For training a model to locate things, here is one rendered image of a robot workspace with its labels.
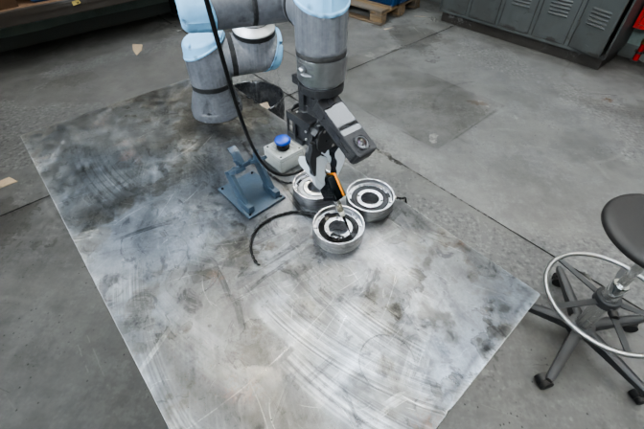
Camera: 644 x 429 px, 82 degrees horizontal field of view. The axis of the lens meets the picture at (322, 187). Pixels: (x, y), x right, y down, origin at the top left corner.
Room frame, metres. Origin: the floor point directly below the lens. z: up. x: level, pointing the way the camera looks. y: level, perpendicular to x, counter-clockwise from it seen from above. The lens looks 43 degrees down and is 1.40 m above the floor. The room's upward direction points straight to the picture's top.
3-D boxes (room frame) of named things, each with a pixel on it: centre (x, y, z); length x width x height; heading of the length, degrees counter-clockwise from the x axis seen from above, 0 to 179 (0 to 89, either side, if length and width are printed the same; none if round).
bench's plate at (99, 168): (0.61, 0.22, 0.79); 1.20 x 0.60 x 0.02; 42
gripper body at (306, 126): (0.54, 0.01, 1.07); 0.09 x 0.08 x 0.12; 43
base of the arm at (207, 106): (1.00, 0.32, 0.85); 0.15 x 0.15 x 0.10
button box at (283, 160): (0.75, 0.10, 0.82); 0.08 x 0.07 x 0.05; 42
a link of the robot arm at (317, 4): (0.54, 0.00, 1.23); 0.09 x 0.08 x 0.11; 21
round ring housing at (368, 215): (0.58, -0.11, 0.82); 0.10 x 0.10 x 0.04
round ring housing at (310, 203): (0.62, 0.01, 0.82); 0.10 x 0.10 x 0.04
